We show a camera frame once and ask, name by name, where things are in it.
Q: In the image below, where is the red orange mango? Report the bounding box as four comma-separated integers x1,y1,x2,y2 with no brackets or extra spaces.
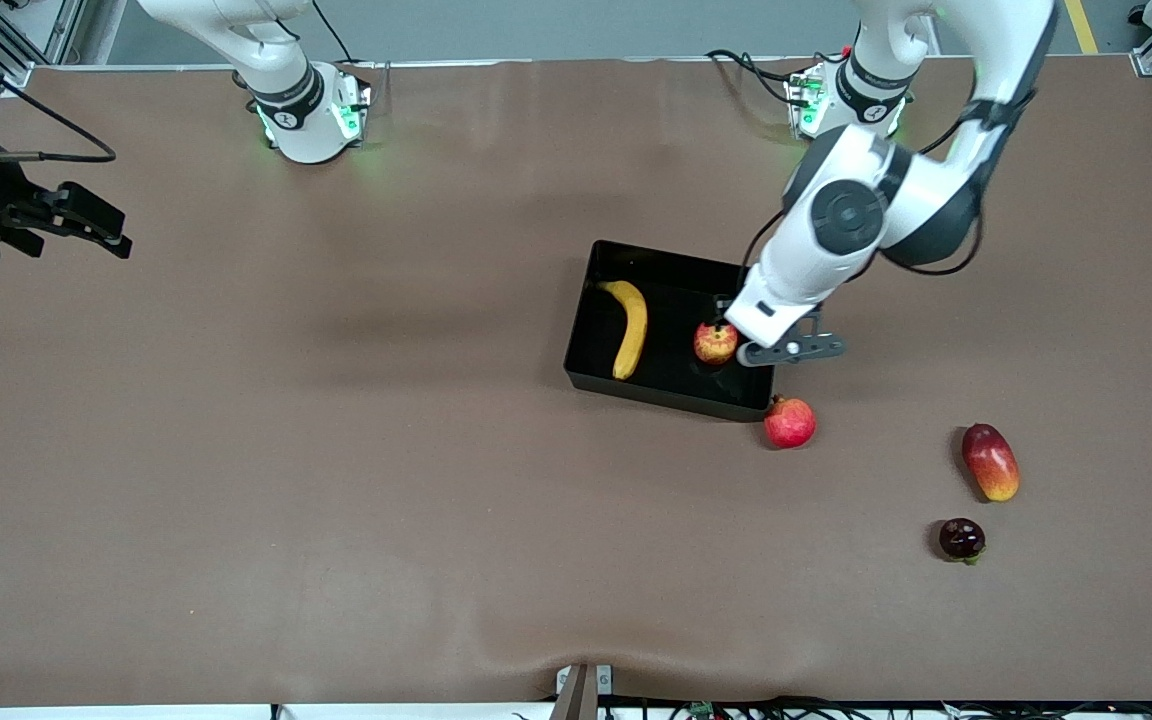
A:
962,423,1021,503

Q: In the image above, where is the thin black base cable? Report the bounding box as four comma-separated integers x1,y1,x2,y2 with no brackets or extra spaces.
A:
311,0,357,66

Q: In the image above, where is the black base cable bundle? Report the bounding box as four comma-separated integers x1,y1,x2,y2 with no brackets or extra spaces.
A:
704,48,807,106

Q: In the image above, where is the red pomegranate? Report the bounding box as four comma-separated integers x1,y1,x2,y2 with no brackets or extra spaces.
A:
763,395,818,450

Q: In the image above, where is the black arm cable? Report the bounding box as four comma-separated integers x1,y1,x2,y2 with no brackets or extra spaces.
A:
741,95,1037,291
0,20,118,164

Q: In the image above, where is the yellow banana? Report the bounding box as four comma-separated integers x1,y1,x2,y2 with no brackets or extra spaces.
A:
595,280,650,382

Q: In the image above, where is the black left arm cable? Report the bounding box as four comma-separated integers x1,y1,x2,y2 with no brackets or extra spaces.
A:
741,95,1037,291

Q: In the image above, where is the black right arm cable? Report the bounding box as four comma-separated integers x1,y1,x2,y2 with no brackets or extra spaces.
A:
0,20,118,164

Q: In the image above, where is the black rectangular plastic box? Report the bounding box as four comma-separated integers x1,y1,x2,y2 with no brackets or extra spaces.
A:
563,240,777,423

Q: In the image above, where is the grey table edge bracket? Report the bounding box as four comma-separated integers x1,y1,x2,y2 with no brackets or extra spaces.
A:
554,663,614,720

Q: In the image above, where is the red yellow apple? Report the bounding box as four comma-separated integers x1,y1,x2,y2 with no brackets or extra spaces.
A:
693,321,740,366

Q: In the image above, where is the dark purple mangosteen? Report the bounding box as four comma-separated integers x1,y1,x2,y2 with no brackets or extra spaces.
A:
939,517,987,566

